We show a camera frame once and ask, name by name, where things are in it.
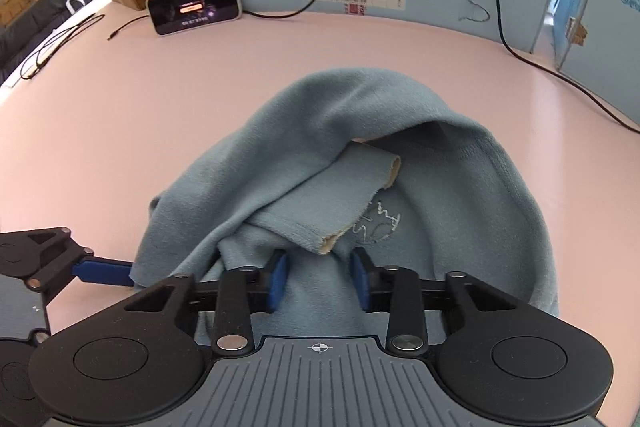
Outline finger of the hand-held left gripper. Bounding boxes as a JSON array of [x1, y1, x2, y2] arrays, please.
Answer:
[[24, 227, 136, 304]]

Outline black sofa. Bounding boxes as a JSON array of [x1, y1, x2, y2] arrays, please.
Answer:
[[0, 0, 108, 78]]

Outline grey-blue sweatshirt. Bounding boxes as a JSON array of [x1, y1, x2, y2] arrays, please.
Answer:
[[131, 67, 561, 348]]

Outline light blue cardboard box right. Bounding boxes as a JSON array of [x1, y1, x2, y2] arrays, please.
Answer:
[[552, 0, 640, 118]]

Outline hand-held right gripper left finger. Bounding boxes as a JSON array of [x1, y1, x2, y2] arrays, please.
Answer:
[[122, 249, 290, 355]]

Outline white smart display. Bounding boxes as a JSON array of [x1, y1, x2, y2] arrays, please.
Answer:
[[146, 0, 245, 36]]

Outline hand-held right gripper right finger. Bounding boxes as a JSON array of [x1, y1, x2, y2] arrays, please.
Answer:
[[349, 247, 518, 355]]

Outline thin black cable with plug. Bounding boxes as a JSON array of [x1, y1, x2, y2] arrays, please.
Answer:
[[19, 13, 151, 82]]

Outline thick black cable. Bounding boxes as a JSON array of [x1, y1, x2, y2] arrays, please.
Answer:
[[482, 0, 640, 130]]

